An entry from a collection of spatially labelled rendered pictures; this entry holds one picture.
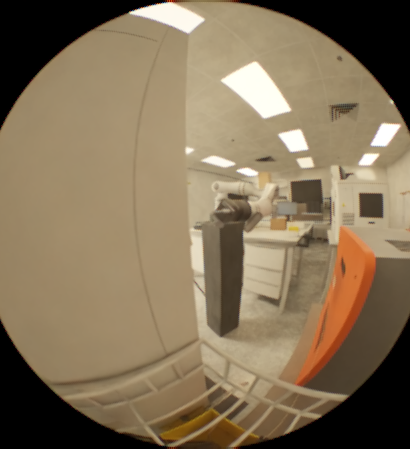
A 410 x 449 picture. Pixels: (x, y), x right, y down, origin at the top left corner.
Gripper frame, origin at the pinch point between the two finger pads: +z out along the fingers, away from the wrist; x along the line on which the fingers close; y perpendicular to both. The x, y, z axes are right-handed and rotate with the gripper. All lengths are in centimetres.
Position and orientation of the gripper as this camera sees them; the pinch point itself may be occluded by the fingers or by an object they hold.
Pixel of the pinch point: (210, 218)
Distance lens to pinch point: 36.7
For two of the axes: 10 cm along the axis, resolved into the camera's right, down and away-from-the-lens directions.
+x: 4.3, -6.9, -5.8
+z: -7.4, 0.9, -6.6
